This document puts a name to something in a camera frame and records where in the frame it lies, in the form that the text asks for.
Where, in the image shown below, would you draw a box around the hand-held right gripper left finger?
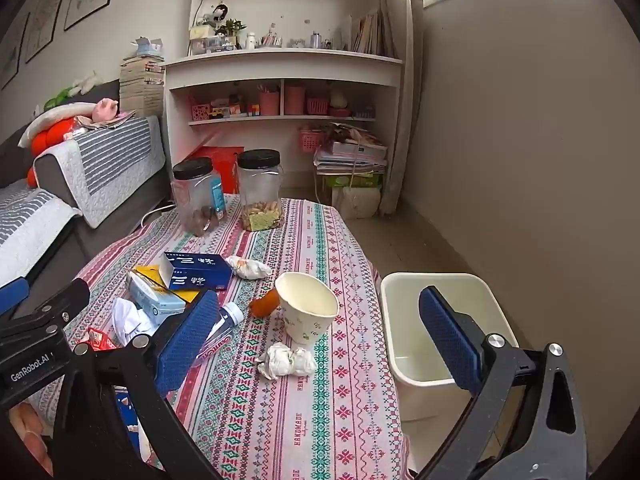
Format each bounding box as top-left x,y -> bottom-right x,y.
50,289 -> 223,480

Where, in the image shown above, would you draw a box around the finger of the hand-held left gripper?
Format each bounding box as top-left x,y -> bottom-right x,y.
27,277 -> 91,325
0,278 -> 31,317

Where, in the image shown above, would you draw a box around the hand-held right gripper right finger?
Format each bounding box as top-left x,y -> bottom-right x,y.
412,285 -> 588,480

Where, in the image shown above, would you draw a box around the white plastic waste bin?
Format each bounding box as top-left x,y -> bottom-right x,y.
380,272 -> 521,423

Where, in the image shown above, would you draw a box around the clear plastic bottle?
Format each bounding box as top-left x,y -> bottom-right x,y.
192,302 -> 245,366

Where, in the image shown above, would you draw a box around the red snack wrapper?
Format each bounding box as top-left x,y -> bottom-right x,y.
74,327 -> 118,353

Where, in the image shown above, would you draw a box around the light blue carton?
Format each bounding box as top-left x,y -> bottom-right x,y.
126,271 -> 187,326

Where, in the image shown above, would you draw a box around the white cloth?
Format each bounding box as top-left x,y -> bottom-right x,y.
111,297 -> 160,348

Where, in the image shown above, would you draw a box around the dark blue cardboard box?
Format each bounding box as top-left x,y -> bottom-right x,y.
163,251 -> 234,292

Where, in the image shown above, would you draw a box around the yellow package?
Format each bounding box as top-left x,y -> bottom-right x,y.
131,265 -> 201,304

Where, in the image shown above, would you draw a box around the white tissue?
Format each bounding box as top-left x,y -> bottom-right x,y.
256,342 -> 318,380
225,255 -> 273,280

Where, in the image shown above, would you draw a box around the person's left hand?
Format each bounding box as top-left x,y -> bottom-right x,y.
7,400 -> 56,478

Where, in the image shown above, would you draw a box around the striped seat cover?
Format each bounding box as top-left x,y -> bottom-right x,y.
0,180 -> 83,288

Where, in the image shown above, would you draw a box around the orange peel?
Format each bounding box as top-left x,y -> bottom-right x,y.
248,289 -> 281,318

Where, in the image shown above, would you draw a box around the blue printed packet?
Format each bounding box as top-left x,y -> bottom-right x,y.
114,387 -> 151,461

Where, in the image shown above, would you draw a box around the dark grey sofa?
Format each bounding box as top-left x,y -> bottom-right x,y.
0,77 -> 171,311

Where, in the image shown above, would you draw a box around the striped armrest cover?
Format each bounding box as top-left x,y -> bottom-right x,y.
34,116 -> 167,229

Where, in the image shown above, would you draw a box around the clear jar with blue label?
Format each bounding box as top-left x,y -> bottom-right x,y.
171,157 -> 228,237

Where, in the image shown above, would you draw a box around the patterned pink tablecloth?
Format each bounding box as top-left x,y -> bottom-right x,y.
25,192 -> 411,480

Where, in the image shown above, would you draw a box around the red orange cushion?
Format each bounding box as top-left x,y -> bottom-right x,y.
27,117 -> 83,156

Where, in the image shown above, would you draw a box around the white storage container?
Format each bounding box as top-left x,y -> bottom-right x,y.
332,186 -> 382,220

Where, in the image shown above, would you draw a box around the clear jar with snacks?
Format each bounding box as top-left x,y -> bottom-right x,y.
237,149 -> 285,232

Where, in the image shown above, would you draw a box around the white pillow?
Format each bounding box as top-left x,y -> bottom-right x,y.
19,102 -> 98,148

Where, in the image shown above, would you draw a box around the green box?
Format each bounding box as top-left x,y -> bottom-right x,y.
322,174 -> 383,190

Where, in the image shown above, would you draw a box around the pink pig plush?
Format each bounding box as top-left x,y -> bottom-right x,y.
92,98 -> 121,123

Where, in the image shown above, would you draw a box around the green plush toy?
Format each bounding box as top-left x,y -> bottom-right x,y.
44,71 -> 101,111

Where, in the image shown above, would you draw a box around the stack of folded cloths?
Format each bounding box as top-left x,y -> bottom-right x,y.
314,122 -> 388,176

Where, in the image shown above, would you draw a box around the stack of books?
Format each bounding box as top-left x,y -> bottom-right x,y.
119,57 -> 166,118

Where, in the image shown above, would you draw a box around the beige curtain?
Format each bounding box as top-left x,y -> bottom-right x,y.
375,0 -> 426,216

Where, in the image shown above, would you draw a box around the blue tissue box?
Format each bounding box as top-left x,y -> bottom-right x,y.
131,36 -> 166,58

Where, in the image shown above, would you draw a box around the tall pink container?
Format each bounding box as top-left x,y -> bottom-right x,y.
284,85 -> 306,116

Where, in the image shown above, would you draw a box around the white bookshelf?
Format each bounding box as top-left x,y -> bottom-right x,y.
164,0 -> 405,181

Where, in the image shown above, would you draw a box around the leaning books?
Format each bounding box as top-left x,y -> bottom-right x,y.
350,7 -> 396,58

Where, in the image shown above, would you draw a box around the small potted plant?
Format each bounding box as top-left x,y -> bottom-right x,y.
216,19 -> 247,50

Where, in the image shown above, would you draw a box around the doll figure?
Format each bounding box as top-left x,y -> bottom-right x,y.
197,4 -> 230,28

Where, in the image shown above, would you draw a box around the white cable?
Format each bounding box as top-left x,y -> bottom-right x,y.
140,202 -> 176,231

